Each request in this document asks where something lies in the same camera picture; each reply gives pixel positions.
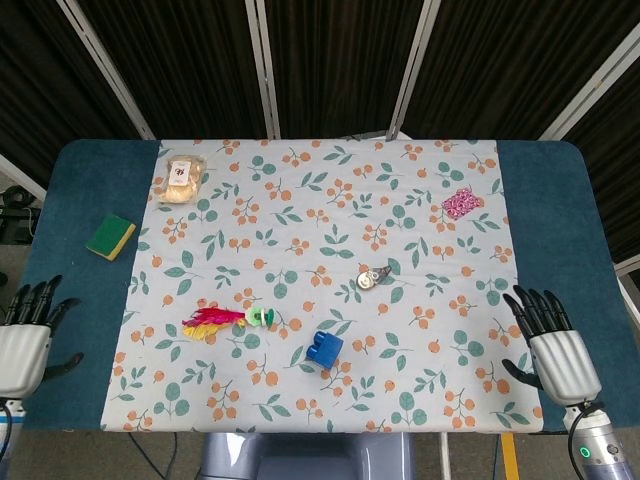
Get transparent correction tape dispenser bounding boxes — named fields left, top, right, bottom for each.
left=356, top=264, right=395, bottom=291

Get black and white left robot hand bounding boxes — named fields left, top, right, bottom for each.
left=0, top=273, right=85, bottom=400

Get floral tablecloth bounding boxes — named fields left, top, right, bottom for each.
left=99, top=137, right=545, bottom=435

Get dark blue table cover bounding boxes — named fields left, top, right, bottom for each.
left=22, top=138, right=617, bottom=435

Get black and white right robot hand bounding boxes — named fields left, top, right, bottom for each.
left=501, top=284, right=603, bottom=405

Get black folding screen white frames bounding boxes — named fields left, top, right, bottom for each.
left=0, top=0, right=640, bottom=271

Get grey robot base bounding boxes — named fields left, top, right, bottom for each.
left=197, top=432, right=419, bottom=480

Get green and yellow sponge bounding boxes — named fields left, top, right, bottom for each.
left=84, top=213, right=137, bottom=262

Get red yellow feather toy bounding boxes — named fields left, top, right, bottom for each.
left=181, top=306, right=277, bottom=344

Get blue plastic building block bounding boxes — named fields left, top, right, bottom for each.
left=305, top=329, right=345, bottom=371

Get clear bag of snacks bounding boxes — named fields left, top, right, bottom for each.
left=158, top=154, right=208, bottom=205

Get white table leg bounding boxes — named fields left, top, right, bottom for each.
left=438, top=433, right=452, bottom=480

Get black background equipment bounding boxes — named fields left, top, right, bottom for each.
left=0, top=183, right=42, bottom=244

